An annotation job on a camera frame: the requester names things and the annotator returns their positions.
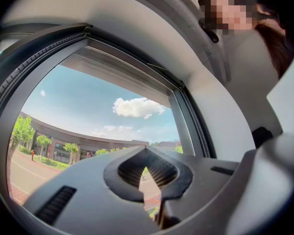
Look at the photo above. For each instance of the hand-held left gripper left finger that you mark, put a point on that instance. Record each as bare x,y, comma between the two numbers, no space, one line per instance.
88,192

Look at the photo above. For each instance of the casement window glass pane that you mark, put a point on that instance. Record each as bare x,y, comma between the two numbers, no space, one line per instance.
76,101

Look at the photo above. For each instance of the person's head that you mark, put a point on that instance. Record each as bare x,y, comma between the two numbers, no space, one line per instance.
230,11

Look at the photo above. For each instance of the brown building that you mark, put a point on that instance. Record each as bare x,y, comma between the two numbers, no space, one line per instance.
88,143

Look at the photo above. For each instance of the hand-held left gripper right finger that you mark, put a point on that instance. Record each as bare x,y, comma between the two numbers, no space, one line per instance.
205,180

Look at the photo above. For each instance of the window with dark frame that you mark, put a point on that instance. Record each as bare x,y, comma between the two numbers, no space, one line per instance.
39,43

